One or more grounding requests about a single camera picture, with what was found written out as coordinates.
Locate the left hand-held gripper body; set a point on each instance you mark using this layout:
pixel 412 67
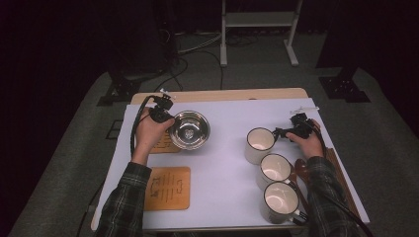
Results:
pixel 159 113

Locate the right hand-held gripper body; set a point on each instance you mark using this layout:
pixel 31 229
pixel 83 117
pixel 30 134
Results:
pixel 301 126

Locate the stainless steel bowl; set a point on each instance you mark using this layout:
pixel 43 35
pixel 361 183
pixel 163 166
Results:
pixel 189 130

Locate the white mug with black rim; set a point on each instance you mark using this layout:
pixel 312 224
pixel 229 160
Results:
pixel 258 144
pixel 280 200
pixel 275 169

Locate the square wooden coaster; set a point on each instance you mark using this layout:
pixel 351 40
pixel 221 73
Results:
pixel 171 197
pixel 161 147

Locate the person's right hand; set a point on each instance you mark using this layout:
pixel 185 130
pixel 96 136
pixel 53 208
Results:
pixel 311 146

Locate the person's left hand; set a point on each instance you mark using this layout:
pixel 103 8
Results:
pixel 148 135

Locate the black stand base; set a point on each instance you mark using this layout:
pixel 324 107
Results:
pixel 342 89
pixel 122 89

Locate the white paper table cover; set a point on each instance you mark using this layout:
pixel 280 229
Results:
pixel 224 164

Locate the white metal stand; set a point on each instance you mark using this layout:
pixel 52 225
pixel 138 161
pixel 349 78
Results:
pixel 257 19

